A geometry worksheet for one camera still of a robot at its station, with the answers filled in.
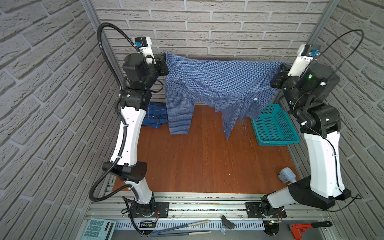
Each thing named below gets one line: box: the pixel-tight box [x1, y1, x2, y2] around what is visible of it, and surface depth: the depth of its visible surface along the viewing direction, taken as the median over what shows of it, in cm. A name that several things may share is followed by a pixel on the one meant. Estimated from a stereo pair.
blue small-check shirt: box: [164, 53, 286, 141], surface depth 64 cm
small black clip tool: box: [220, 214, 236, 234], surface depth 71 cm
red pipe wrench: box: [288, 221, 333, 240], surface depth 70 cm
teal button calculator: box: [81, 218, 117, 240], surface depth 68 cm
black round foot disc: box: [263, 220, 279, 236], surface depth 72 cm
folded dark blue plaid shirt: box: [142, 102, 169, 129], surface depth 106 cm
